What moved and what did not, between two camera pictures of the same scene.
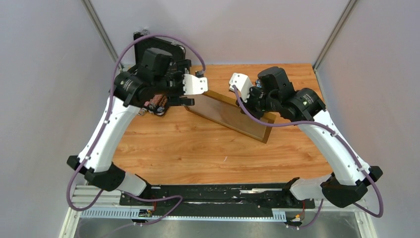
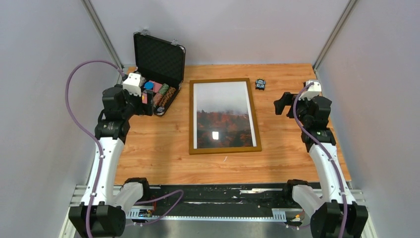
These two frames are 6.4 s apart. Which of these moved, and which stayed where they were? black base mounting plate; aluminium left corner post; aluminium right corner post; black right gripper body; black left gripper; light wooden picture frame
Moved: black right gripper body; light wooden picture frame; black left gripper
Stayed: black base mounting plate; aluminium left corner post; aluminium right corner post
